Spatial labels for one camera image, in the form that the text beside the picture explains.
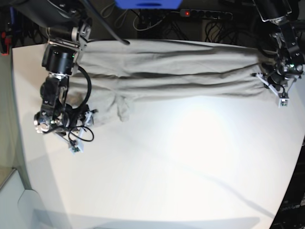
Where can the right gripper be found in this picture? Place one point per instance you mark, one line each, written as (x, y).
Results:
(73, 126)

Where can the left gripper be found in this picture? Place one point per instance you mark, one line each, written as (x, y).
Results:
(279, 79)

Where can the beige t-shirt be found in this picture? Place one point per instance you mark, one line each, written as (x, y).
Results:
(152, 70)

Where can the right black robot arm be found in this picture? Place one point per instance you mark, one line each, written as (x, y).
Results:
(68, 28)

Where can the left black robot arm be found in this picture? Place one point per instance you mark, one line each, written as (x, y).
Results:
(289, 60)

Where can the black power strip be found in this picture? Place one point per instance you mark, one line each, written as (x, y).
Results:
(206, 14)

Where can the red and blue clamp tool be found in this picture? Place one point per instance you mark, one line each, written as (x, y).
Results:
(7, 29)

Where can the blue plastic bin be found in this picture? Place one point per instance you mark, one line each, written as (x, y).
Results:
(148, 4)

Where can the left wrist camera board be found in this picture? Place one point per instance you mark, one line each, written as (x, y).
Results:
(283, 102)

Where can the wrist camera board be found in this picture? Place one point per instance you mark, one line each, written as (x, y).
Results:
(283, 102)
(76, 149)

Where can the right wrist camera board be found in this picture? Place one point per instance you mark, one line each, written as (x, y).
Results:
(76, 149)

